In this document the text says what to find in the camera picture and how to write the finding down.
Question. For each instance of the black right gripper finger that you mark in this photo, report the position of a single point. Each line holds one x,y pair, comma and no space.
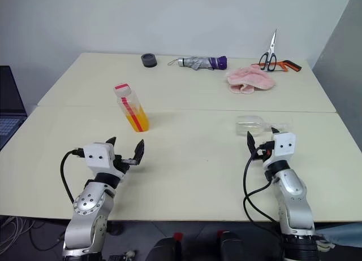
251,143
275,132

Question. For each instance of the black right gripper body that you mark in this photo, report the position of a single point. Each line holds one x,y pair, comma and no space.
266,151

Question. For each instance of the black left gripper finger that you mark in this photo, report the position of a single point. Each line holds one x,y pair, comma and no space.
140,153
112,140

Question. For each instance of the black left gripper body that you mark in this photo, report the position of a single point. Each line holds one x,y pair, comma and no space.
123,162

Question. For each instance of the clear orange juice bottle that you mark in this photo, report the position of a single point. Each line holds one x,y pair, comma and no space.
135,117

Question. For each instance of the white pink bottle cap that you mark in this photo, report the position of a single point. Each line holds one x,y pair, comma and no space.
122,89

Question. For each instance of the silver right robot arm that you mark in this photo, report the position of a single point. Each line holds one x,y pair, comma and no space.
294,204

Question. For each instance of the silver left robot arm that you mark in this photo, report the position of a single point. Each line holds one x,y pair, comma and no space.
87,204

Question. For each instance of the pink fluffy towel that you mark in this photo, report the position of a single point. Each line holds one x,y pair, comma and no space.
250,80

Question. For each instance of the orange black hand saw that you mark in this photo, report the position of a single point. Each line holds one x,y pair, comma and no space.
291,65

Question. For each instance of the dark grey round cup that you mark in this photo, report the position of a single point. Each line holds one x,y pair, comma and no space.
149,61

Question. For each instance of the folded grey purple umbrella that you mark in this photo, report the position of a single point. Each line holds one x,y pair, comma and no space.
200,62

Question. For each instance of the dark rounded shape red top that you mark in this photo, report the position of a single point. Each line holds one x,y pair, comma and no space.
230,245
167,248

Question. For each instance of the dark laptop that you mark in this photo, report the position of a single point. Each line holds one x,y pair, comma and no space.
10,102

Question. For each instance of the light blue fabric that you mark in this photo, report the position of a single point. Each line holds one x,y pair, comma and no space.
342,234

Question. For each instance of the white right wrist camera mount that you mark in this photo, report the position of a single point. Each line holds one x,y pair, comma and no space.
285,146

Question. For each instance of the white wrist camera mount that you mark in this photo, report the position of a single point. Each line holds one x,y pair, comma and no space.
285,146
97,155

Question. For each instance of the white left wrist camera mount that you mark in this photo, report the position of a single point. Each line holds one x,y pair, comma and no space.
97,155

